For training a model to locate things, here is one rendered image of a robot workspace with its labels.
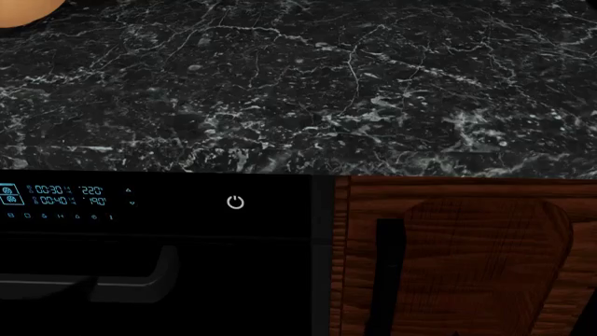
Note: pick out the brown wooden cabinet door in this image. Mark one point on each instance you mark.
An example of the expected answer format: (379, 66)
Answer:
(485, 259)

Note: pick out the black built-in oven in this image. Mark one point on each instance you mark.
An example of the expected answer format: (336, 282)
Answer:
(210, 280)

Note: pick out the tan round bowl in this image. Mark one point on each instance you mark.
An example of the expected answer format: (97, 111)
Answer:
(18, 10)

